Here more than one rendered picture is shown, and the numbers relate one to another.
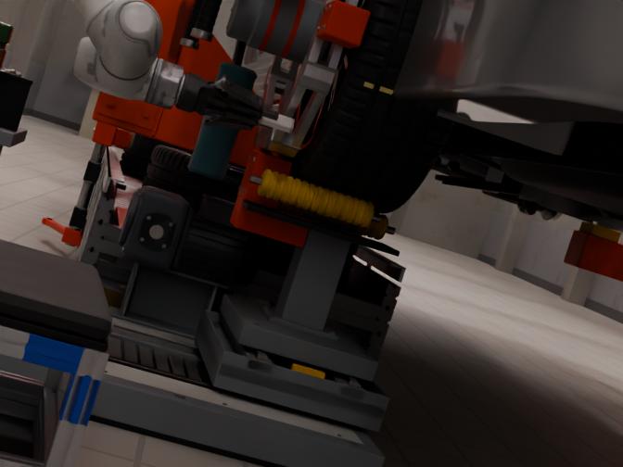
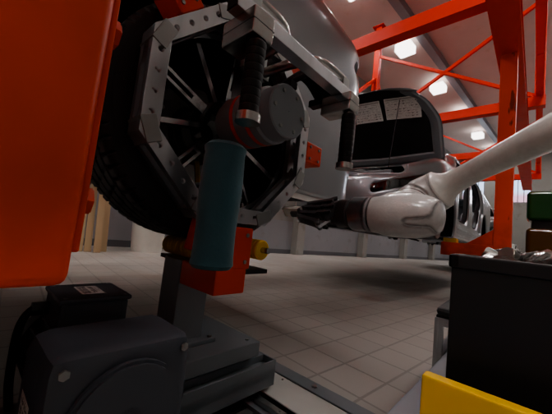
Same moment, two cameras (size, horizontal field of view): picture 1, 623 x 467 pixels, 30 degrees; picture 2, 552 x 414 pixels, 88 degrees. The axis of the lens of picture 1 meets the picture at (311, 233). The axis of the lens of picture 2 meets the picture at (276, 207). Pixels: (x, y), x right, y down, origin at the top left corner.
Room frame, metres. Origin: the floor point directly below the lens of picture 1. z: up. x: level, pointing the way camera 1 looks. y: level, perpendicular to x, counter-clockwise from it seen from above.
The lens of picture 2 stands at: (2.91, 0.83, 0.57)
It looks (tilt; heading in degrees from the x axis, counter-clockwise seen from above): 5 degrees up; 234
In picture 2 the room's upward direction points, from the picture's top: 6 degrees clockwise
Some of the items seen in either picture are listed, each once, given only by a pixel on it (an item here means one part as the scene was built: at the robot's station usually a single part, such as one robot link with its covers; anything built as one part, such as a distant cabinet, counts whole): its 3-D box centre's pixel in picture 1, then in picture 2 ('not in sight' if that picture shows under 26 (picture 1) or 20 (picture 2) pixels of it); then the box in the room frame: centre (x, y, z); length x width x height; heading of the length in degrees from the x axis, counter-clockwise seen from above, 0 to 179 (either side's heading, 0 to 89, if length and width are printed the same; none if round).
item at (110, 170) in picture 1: (107, 188); not in sight; (4.23, 0.76, 0.28); 2.47 x 0.09 x 0.22; 11
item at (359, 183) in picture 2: not in sight; (411, 194); (-1.91, -1.84, 1.49); 4.95 x 1.86 x 1.59; 11
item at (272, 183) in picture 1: (316, 198); (235, 245); (2.46, 0.01, 0.51); 0.29 x 0.06 x 0.06; 101
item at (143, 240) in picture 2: not in sight; (149, 229); (1.72, -4.44, 0.36); 0.61 x 0.60 x 0.73; 96
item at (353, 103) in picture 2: not in sight; (339, 106); (2.35, 0.30, 0.93); 0.09 x 0.05 x 0.05; 101
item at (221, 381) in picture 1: (284, 364); (172, 370); (2.59, -0.03, 0.13); 0.50 x 0.36 x 0.10; 11
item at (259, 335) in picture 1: (310, 284); (181, 305); (2.59, -0.03, 0.32); 0.40 x 0.30 x 0.28; 11
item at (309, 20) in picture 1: (280, 22); (258, 119); (2.55, 0.20, 0.85); 0.21 x 0.14 x 0.14; 101
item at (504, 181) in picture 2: not in sight; (478, 158); (-1.07, -0.54, 1.75); 0.68 x 0.16 x 2.45; 101
